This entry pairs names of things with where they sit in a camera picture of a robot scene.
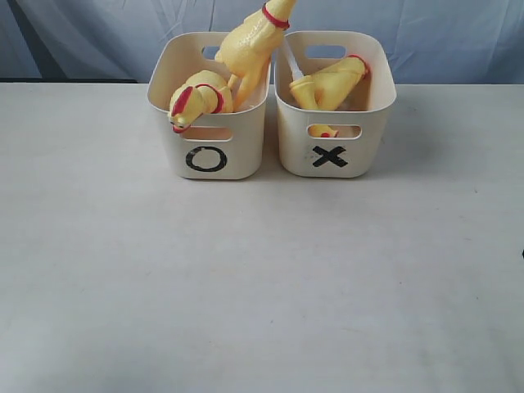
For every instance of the severed rubber chicken head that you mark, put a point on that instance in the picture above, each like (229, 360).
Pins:
(323, 132)

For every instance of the headless yellow rubber chicken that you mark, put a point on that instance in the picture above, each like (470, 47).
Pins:
(327, 88)

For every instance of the large yellow rubber chicken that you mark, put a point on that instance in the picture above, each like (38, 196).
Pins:
(246, 50)

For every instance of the cream bin marked O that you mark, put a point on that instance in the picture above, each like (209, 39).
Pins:
(221, 146)

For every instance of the cream bin marked X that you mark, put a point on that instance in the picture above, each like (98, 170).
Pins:
(359, 121)

